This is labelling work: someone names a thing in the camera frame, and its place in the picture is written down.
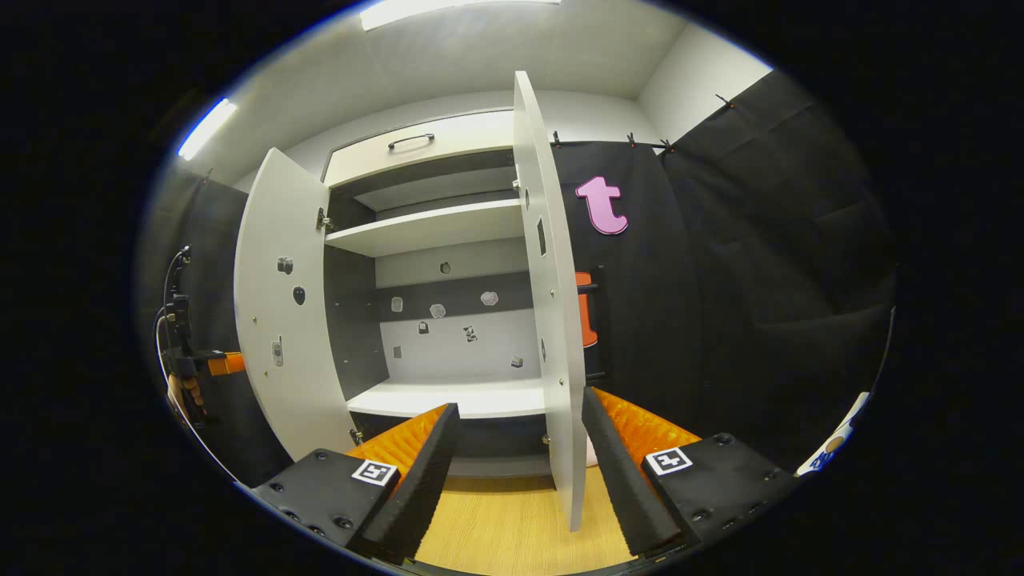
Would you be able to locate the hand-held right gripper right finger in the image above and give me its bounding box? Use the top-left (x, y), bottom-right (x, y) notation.
top-left (582, 386), bottom-right (801, 558)

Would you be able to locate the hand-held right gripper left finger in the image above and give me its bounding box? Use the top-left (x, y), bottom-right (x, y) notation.
top-left (250, 402), bottom-right (462, 565)

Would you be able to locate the beige shoe cabinet door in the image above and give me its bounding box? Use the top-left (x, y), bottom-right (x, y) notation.
top-left (233, 146), bottom-right (358, 465)
top-left (512, 70), bottom-right (609, 533)

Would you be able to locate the beige double-door shoe cabinet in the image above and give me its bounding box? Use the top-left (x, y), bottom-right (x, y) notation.
top-left (320, 108), bottom-right (561, 481)

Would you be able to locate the white printed sheet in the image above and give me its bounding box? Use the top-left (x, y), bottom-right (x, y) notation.
top-left (796, 390), bottom-right (871, 478)

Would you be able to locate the black backdrop cloth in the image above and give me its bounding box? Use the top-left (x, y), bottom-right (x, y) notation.
top-left (136, 70), bottom-right (897, 489)

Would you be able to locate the long ceiling light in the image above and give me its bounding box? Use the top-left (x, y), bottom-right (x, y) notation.
top-left (358, 0), bottom-right (561, 31)

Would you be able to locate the beige cabinet drawer black handle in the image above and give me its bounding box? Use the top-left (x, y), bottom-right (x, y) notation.
top-left (322, 110), bottom-right (517, 189)

